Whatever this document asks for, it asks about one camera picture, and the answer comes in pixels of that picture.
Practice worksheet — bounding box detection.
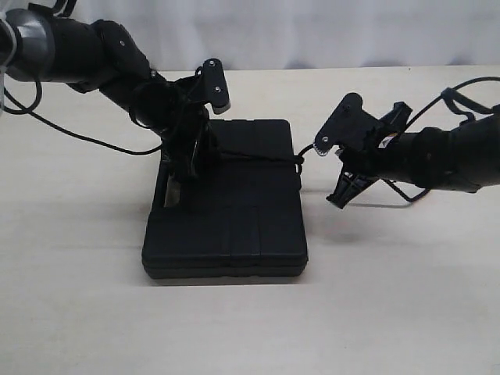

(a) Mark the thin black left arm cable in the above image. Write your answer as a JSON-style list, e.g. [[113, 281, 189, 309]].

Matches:
[[0, 77, 163, 155]]

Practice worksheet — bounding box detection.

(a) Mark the white backdrop curtain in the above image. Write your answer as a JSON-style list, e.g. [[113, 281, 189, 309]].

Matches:
[[73, 1, 499, 71]]

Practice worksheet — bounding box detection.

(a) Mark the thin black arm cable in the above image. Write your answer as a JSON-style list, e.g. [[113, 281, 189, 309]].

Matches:
[[386, 76, 500, 204], [0, 77, 163, 155]]

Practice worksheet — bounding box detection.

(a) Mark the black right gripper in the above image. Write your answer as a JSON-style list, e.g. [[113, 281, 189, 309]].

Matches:
[[327, 102, 412, 209]]

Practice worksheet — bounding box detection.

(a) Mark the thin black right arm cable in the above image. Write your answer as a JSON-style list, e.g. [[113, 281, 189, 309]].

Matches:
[[386, 76, 500, 204]]

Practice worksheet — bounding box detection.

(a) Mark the black plastic carrying case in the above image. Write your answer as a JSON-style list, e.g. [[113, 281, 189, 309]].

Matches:
[[141, 119, 308, 279]]

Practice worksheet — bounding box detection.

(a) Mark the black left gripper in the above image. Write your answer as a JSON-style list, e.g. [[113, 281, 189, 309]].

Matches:
[[161, 77, 219, 183]]

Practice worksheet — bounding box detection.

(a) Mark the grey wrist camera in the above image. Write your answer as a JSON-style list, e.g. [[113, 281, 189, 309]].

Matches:
[[202, 58, 230, 115], [313, 92, 379, 156]]

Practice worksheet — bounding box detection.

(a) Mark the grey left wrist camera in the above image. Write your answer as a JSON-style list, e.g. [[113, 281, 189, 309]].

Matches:
[[202, 58, 230, 115]]

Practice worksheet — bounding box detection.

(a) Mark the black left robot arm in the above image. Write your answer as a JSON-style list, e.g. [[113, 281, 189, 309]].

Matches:
[[1, 4, 230, 180]]

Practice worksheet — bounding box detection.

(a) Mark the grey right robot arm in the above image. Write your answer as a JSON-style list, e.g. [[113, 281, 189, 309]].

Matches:
[[327, 113, 499, 209]]

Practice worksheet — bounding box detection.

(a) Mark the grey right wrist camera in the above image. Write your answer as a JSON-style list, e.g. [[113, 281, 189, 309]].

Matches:
[[313, 92, 379, 156]]

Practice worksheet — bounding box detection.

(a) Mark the black braided rope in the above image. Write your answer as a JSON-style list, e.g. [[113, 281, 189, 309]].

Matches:
[[218, 142, 317, 173]]

